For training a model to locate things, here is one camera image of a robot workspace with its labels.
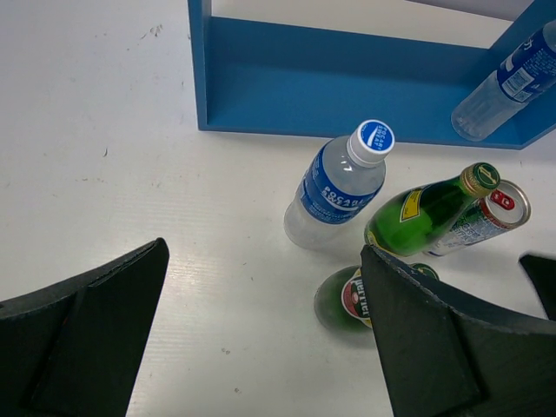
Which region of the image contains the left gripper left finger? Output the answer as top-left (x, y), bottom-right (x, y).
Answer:
top-left (1, 238), bottom-right (169, 416)

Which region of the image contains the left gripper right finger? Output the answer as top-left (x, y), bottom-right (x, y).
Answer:
top-left (361, 246), bottom-right (555, 416)

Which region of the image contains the green glass bottle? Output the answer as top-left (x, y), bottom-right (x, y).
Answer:
top-left (314, 262), bottom-right (440, 334)
top-left (364, 162), bottom-right (500, 257)

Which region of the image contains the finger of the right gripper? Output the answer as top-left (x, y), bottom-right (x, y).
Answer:
top-left (519, 254), bottom-right (556, 321)

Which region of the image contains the Pocari Sweat plastic bottle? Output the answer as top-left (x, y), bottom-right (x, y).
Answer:
top-left (284, 119), bottom-right (395, 249)
top-left (451, 21), bottom-right (555, 142)

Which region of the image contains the blue and yellow wooden shelf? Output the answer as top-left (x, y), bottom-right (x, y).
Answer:
top-left (188, 1), bottom-right (555, 146)

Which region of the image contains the Red Bull can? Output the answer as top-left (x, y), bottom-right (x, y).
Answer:
top-left (425, 180), bottom-right (532, 257)

